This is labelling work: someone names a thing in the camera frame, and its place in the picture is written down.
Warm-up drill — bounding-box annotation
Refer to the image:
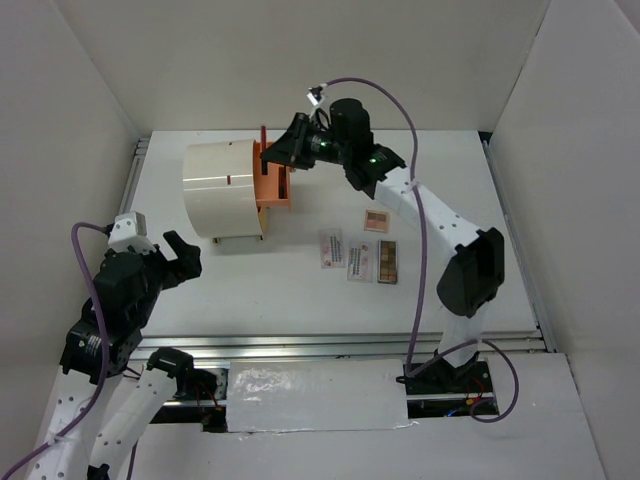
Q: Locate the aluminium front rail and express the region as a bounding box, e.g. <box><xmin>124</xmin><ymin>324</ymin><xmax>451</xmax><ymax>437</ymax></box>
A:
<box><xmin>124</xmin><ymin>333</ymin><xmax>546</xmax><ymax>362</ymax></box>

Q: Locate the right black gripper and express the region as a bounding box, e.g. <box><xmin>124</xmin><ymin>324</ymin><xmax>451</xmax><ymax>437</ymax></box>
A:
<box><xmin>261</xmin><ymin>112</ymin><xmax>350</xmax><ymax>169</ymax></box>

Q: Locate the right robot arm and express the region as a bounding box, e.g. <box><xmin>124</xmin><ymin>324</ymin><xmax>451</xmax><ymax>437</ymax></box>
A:
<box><xmin>260</xmin><ymin>98</ymin><xmax>505</xmax><ymax>392</ymax></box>

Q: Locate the left aluminium side rail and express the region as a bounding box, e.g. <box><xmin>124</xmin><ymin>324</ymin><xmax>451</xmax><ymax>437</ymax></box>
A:
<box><xmin>118</xmin><ymin>137</ymin><xmax>150</xmax><ymax>214</ymax></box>

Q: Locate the dark red lip gloss tube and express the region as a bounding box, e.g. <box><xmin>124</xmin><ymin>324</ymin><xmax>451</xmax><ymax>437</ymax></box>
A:
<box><xmin>283</xmin><ymin>167</ymin><xmax>289</xmax><ymax>200</ymax></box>

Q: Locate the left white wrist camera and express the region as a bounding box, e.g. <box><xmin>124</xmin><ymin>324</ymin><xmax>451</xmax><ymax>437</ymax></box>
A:
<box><xmin>108</xmin><ymin>211</ymin><xmax>156</xmax><ymax>255</ymax></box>

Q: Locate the clear sticker pack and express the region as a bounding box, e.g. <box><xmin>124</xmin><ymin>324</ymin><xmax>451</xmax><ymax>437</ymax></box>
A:
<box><xmin>319</xmin><ymin>228</ymin><xmax>345</xmax><ymax>269</ymax></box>
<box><xmin>347</xmin><ymin>240</ymin><xmax>375</xmax><ymax>283</ymax></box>

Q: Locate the pink square eyeshadow palette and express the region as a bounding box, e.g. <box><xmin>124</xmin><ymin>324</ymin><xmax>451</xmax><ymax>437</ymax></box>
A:
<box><xmin>364</xmin><ymin>210</ymin><xmax>390</xmax><ymax>233</ymax></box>

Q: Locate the long brown eyeshadow palette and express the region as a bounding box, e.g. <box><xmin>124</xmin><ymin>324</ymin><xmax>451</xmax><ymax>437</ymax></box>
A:
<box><xmin>377</xmin><ymin>240</ymin><xmax>398</xmax><ymax>285</ymax></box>

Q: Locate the clear sticker pack right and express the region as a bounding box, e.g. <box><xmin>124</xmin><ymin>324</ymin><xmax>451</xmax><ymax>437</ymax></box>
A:
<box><xmin>347</xmin><ymin>240</ymin><xmax>375</xmax><ymax>283</ymax></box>

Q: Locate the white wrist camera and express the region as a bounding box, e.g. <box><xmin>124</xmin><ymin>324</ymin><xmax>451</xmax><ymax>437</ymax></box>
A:
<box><xmin>108</xmin><ymin>211</ymin><xmax>156</xmax><ymax>255</ymax></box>
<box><xmin>306</xmin><ymin>83</ymin><xmax>328</xmax><ymax>108</ymax></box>

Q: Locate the clear sticker pack left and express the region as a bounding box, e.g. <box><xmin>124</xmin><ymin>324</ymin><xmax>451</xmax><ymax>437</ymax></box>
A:
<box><xmin>319</xmin><ymin>228</ymin><xmax>345</xmax><ymax>269</ymax></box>

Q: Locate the white taped cover plate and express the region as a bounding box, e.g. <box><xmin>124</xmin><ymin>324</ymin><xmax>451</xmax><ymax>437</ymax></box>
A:
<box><xmin>226</xmin><ymin>359</ymin><xmax>410</xmax><ymax>433</ymax></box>

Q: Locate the cream round drawer cabinet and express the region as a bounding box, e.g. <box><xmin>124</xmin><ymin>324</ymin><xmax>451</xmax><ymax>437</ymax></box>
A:
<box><xmin>182</xmin><ymin>139</ymin><xmax>263</xmax><ymax>241</ymax></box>

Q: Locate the black capped lipstick tube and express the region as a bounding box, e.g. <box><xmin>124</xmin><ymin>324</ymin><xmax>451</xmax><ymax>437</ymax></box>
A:
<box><xmin>278</xmin><ymin>167</ymin><xmax>287</xmax><ymax>199</ymax></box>

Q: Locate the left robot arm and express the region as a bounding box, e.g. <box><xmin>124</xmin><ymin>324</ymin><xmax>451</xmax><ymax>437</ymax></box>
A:
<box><xmin>26</xmin><ymin>222</ymin><xmax>202</xmax><ymax>479</ymax></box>

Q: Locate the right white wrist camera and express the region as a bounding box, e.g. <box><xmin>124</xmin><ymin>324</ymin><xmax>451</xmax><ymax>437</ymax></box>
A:
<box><xmin>306</xmin><ymin>83</ymin><xmax>328</xmax><ymax>108</ymax></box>

